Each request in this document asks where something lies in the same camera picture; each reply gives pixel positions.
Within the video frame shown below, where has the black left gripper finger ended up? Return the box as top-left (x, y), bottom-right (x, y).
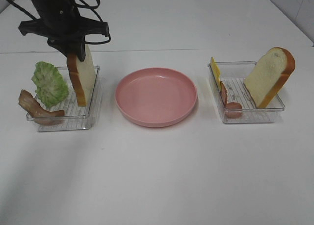
top-left (74, 37), bottom-right (86, 61)
top-left (47, 38), bottom-right (74, 56)

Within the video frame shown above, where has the right clear plastic tray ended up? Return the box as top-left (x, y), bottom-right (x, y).
top-left (208, 61), bottom-right (285, 124)

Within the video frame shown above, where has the bacon strip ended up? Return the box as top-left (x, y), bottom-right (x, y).
top-left (18, 89), bottom-right (65, 125)
top-left (220, 81), bottom-right (242, 119)

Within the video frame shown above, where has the green lettuce leaf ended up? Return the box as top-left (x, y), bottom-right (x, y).
top-left (31, 61), bottom-right (69, 108)

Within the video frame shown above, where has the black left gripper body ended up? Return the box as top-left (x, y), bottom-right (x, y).
top-left (18, 4), bottom-right (109, 45)

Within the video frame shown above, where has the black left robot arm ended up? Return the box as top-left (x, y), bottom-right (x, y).
top-left (18, 0), bottom-right (111, 61)

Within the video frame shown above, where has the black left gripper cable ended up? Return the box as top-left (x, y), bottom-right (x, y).
top-left (0, 0), bottom-right (112, 45)

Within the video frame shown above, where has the left clear plastic tray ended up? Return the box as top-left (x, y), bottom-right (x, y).
top-left (26, 66), bottom-right (103, 132)

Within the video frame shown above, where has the pink round plate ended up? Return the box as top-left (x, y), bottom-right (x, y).
top-left (115, 68), bottom-right (198, 127)

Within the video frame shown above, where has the yellow cheese slice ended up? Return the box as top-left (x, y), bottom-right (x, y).
top-left (209, 57), bottom-right (221, 91)

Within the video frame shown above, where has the clear plastic tray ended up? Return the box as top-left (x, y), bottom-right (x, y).
top-left (208, 61), bottom-right (285, 124)
top-left (26, 66), bottom-right (103, 132)

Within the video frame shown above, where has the bread slice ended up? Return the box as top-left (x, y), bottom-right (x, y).
top-left (67, 45), bottom-right (96, 107)
top-left (244, 47), bottom-right (295, 109)

